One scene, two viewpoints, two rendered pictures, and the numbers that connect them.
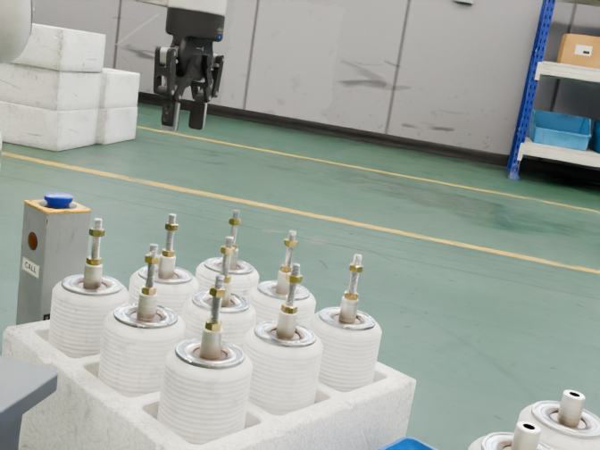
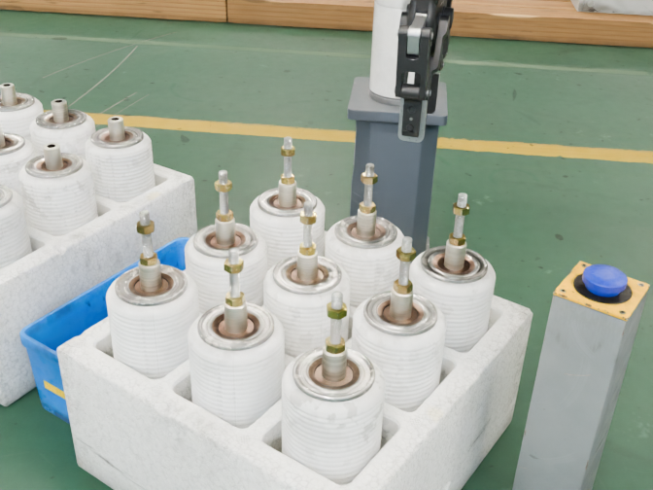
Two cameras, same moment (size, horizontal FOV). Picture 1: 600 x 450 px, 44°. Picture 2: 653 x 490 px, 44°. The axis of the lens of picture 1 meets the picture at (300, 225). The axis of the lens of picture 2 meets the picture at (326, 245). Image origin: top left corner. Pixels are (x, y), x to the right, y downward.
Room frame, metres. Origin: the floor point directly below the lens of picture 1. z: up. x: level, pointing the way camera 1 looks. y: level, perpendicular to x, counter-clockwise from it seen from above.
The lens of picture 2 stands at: (1.65, 0.02, 0.73)
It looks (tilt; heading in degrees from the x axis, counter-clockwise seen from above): 31 degrees down; 173
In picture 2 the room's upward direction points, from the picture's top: 2 degrees clockwise
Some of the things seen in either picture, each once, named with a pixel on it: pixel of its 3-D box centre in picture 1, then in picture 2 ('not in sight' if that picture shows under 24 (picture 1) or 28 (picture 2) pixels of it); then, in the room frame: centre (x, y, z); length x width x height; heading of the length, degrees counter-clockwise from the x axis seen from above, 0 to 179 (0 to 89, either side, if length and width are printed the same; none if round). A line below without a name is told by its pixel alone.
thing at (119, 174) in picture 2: not in sight; (123, 192); (0.54, -0.16, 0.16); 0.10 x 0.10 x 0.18
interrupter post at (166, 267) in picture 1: (166, 266); (401, 302); (1.00, 0.18, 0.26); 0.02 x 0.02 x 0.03
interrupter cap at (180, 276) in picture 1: (165, 275); (400, 313); (1.00, 0.18, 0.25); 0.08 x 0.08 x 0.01
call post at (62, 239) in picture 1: (49, 307); (570, 413); (1.05, 0.35, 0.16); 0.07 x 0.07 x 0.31; 49
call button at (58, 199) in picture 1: (58, 201); (603, 283); (1.05, 0.35, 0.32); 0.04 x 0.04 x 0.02
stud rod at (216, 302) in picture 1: (215, 309); (288, 165); (0.75, 0.07, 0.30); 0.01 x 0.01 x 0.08
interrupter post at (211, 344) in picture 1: (211, 342); (287, 193); (0.75, 0.07, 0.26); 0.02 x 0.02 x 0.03
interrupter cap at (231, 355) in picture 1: (210, 354); (287, 202); (0.75, 0.07, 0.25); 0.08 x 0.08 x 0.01
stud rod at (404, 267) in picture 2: (169, 240); (404, 271); (1.00, 0.18, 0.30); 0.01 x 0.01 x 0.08
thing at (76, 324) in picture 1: (86, 351); (445, 330); (0.91, 0.25, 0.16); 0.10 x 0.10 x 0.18
